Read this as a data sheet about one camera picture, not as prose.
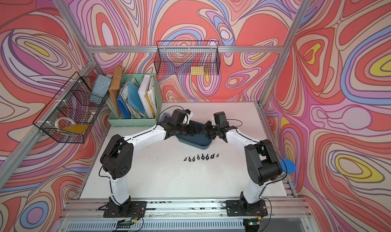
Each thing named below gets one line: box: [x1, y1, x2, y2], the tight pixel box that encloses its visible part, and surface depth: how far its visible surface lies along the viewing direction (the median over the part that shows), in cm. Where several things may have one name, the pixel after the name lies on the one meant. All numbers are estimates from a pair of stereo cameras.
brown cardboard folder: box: [108, 65, 123, 119], surface depth 90 cm
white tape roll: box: [54, 116, 77, 129], surface depth 69 cm
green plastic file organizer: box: [107, 73, 163, 128], surface depth 101 cm
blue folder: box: [116, 94, 132, 120], surface depth 98 cm
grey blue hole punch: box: [159, 112, 171, 123], surface depth 107 cm
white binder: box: [137, 75, 154, 119], surface depth 95 cm
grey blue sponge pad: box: [91, 74, 112, 98], surface depth 83 cm
